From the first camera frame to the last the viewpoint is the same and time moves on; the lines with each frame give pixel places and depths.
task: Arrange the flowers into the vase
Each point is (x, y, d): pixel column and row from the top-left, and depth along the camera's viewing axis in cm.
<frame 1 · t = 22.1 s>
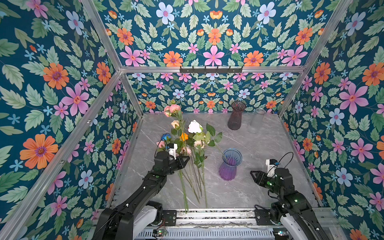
left hand: (191, 155, 80), fingers closed
right hand: (252, 172, 80), fingers open
purple blue glass vase: (231, 158, 74), point 21 cm above the table
dark mauve glass vase: (234, 121, 109), point 7 cm above the table
clear glass vase: (257, 118, 102), point 13 cm above the table
artificial flower bunch: (192, 141, 101), point 4 cm above the table

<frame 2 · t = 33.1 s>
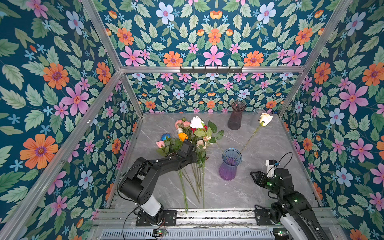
left hand: (197, 153, 93), fingers closed
right hand: (252, 173, 80), fingers open
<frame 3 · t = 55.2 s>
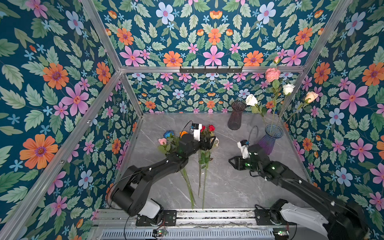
left hand: (213, 133, 79), fingers open
right hand: (231, 159, 79), fingers open
purple blue glass vase: (272, 132, 88), point 19 cm above the table
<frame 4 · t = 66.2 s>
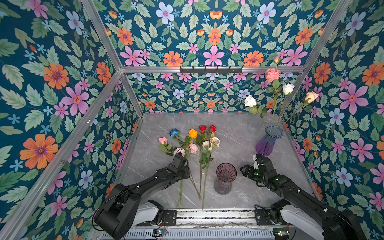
left hand: (190, 168, 87), fingers closed
right hand: (242, 169, 86), fingers open
dark mauve glass vase: (226, 173, 72), point 19 cm above the table
yellow orange rose stem: (193, 133, 104), point 5 cm above the table
